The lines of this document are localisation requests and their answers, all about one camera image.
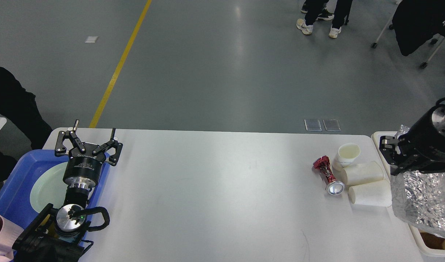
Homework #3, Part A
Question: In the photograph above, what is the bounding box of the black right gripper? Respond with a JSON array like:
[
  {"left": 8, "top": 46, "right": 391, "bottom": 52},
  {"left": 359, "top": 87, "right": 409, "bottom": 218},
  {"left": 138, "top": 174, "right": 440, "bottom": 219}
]
[{"left": 379, "top": 106, "right": 445, "bottom": 176}]

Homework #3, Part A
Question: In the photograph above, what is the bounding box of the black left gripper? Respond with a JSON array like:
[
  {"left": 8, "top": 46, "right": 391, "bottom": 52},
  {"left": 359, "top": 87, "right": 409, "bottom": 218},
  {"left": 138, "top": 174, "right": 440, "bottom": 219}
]
[{"left": 54, "top": 119, "right": 123, "bottom": 188}]

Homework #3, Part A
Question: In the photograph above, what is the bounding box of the white paper cup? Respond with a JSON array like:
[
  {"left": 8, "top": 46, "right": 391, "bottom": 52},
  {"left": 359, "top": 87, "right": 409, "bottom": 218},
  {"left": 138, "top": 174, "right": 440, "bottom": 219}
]
[
  {"left": 332, "top": 143, "right": 361, "bottom": 170},
  {"left": 340, "top": 161, "right": 385, "bottom": 186}
]

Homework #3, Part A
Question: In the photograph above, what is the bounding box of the white foam container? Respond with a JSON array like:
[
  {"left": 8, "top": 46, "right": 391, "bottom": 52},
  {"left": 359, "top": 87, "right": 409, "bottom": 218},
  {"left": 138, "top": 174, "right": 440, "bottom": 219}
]
[{"left": 348, "top": 180, "right": 392, "bottom": 207}]

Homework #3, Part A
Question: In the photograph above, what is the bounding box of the green plate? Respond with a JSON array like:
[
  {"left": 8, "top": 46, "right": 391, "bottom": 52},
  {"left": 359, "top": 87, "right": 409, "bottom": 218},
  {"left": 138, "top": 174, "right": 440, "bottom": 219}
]
[{"left": 30, "top": 161, "right": 96, "bottom": 213}]

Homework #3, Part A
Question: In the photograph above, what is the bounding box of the brown paper bag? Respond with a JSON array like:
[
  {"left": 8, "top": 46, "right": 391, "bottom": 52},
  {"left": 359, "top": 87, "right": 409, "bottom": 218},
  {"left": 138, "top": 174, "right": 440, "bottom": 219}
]
[{"left": 420, "top": 232, "right": 445, "bottom": 250}]

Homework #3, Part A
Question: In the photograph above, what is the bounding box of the pink ribbed mug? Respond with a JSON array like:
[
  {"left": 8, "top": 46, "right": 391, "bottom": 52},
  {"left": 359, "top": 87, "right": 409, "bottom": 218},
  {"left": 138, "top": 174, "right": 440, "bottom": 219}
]
[{"left": 0, "top": 215, "right": 24, "bottom": 262}]

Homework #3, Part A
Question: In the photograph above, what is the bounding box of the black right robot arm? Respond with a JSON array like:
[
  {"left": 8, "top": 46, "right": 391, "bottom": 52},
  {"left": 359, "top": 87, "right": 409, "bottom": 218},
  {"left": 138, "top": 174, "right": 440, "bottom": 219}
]
[{"left": 379, "top": 98, "right": 445, "bottom": 176}]

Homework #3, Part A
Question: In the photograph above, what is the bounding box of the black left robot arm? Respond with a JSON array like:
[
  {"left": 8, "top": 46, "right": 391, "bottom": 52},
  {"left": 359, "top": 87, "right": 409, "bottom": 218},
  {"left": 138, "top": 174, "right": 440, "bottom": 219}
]
[{"left": 12, "top": 120, "right": 123, "bottom": 262}]

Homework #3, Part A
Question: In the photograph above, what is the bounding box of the right floor plate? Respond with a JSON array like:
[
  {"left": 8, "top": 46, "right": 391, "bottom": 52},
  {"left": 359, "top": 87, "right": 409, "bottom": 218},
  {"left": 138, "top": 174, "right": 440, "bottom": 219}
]
[{"left": 323, "top": 119, "right": 341, "bottom": 132}]

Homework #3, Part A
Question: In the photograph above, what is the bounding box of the floor plate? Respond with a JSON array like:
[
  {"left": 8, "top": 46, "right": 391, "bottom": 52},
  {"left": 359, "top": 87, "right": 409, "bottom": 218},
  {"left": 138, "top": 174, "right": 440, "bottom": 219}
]
[
  {"left": 323, "top": 119, "right": 341, "bottom": 132},
  {"left": 304, "top": 118, "right": 322, "bottom": 132}
]

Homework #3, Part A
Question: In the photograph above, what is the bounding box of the red snack wrapper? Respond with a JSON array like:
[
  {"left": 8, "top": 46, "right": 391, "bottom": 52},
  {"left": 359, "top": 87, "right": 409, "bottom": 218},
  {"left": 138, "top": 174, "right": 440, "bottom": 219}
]
[{"left": 313, "top": 155, "right": 346, "bottom": 195}]

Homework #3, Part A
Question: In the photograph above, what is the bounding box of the left floor plate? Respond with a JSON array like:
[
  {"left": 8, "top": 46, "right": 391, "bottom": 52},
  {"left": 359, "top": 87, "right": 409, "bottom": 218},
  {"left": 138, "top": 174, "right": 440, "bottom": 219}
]
[{"left": 304, "top": 118, "right": 322, "bottom": 132}]

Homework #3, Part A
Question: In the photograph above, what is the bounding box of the blue plastic tray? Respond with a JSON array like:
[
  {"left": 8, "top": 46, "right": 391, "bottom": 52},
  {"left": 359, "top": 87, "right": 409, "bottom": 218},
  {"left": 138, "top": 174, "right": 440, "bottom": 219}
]
[{"left": 0, "top": 150, "right": 108, "bottom": 230}]

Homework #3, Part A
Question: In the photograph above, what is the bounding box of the white plastic bin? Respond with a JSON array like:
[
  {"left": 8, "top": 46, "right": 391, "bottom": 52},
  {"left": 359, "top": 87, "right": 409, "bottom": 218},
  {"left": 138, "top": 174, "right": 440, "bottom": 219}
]
[{"left": 372, "top": 131, "right": 445, "bottom": 262}]

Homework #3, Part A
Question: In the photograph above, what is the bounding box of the chair with black jacket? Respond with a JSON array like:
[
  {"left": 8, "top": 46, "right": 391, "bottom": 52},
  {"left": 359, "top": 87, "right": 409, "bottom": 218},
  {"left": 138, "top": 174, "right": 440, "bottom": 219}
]
[{"left": 371, "top": 0, "right": 445, "bottom": 68}]

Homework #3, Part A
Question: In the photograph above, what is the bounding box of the person with dark sneakers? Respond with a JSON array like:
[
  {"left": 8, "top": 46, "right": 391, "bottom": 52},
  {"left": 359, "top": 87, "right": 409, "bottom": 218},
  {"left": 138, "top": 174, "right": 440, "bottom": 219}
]
[{"left": 300, "top": 0, "right": 334, "bottom": 20}]

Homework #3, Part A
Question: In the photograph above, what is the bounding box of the person in black trousers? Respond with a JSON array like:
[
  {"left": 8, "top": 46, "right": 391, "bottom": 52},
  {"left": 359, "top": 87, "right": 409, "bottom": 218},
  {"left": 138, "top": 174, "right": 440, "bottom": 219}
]
[{"left": 296, "top": 0, "right": 352, "bottom": 39}]

